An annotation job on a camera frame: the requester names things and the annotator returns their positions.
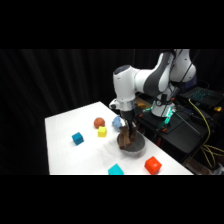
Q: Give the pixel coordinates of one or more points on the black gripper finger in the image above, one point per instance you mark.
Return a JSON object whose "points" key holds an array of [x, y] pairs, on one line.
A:
{"points": [[125, 128], [133, 129]]}

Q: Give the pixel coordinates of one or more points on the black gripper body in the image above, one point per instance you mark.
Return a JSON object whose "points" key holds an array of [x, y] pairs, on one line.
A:
{"points": [[127, 117]]}

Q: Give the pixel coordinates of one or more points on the brown plush deer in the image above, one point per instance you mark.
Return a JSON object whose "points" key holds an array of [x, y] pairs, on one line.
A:
{"points": [[124, 139]]}

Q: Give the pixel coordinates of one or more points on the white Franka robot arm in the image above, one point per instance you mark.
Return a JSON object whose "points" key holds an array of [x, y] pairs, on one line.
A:
{"points": [[150, 78]]}

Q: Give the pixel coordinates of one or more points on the grey bowl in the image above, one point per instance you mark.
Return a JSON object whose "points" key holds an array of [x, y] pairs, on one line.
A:
{"points": [[137, 146]]}

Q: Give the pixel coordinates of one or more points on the light blue animal toy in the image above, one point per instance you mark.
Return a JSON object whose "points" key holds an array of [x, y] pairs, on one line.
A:
{"points": [[116, 123]]}

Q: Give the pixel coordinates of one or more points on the yellow cube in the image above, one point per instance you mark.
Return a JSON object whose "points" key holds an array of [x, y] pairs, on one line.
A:
{"points": [[102, 131]]}

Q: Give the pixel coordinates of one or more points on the orange ball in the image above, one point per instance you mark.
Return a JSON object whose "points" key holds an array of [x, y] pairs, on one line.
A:
{"points": [[99, 122]]}

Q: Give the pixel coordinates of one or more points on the orange cube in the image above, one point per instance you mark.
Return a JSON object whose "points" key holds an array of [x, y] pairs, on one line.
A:
{"points": [[153, 165]]}

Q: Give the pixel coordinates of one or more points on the cyan cube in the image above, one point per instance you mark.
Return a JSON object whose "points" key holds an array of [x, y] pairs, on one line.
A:
{"points": [[115, 170]]}

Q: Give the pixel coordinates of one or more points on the black robot stand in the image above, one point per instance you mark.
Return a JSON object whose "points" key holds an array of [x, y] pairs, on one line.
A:
{"points": [[180, 131]]}

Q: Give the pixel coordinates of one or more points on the blue cube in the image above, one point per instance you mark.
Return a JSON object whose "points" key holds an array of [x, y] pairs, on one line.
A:
{"points": [[77, 138]]}

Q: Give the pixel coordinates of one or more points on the black laptop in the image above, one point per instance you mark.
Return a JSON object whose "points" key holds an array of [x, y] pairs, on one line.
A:
{"points": [[201, 95]]}

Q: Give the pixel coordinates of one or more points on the small yellow object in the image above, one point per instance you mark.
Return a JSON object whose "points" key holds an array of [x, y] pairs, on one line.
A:
{"points": [[217, 108]]}

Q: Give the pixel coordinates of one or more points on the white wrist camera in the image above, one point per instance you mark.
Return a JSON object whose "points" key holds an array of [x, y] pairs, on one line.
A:
{"points": [[113, 104]]}

